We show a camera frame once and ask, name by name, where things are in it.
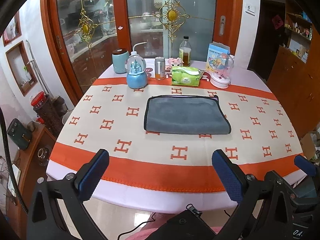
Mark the green tissue pack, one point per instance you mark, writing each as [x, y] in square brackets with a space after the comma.
[185, 80]

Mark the dark green box device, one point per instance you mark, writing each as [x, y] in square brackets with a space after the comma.
[18, 133]

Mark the grey towel with black trim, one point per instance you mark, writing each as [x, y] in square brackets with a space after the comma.
[186, 116]

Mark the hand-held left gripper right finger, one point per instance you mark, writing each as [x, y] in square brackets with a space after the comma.
[228, 178]

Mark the white wall switch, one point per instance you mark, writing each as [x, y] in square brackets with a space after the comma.
[250, 8]

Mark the gold door ornament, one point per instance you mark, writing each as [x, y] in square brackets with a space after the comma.
[172, 15]
[85, 28]

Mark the small pink ornament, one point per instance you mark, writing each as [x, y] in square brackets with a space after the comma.
[175, 61]

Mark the silver metal can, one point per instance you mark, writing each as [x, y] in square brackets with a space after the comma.
[160, 68]

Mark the silver door lock plate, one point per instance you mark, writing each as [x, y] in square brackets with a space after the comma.
[222, 25]

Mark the pink clothing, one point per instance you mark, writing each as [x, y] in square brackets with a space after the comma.
[150, 232]

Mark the jar with red lid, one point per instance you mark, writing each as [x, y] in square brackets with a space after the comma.
[40, 100]

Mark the clear dome with pink base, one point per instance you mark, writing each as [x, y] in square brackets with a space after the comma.
[221, 76]

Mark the wooden glass sliding door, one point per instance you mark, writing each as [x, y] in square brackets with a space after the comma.
[202, 10]
[75, 30]

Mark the teal canister with brown lid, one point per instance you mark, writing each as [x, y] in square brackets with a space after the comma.
[120, 62]

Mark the orange patterned tablecloth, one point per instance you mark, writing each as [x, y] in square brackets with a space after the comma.
[150, 156]

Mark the wooden framed wall niche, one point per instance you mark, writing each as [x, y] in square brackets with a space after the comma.
[11, 28]
[21, 67]

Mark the round glass jar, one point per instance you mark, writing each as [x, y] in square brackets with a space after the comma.
[44, 156]

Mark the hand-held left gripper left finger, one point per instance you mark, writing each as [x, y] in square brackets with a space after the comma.
[93, 175]

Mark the metal pole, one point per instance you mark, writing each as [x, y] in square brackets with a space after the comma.
[37, 65]

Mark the white plastic scoop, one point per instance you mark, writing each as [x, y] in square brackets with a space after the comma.
[191, 71]

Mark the black zipper pouch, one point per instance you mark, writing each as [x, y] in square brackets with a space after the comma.
[190, 226]

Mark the white squeeze bottle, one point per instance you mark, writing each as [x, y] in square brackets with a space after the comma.
[134, 50]

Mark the cardboard box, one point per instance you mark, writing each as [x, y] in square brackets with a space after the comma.
[308, 145]

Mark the dark woven basket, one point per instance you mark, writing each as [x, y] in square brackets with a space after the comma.
[51, 116]

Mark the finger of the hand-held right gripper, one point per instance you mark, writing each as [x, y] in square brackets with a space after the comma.
[305, 167]

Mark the wooden side table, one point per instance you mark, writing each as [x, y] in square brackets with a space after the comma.
[30, 177]

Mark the glass bottle with amber liquid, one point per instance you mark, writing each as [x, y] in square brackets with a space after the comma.
[185, 55]

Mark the blue castle snow globe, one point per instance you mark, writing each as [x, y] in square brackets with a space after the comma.
[136, 73]

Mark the blue printed carton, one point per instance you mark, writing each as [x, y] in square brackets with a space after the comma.
[214, 55]

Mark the wooden cabinet with shelves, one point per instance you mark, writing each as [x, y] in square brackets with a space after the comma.
[292, 80]

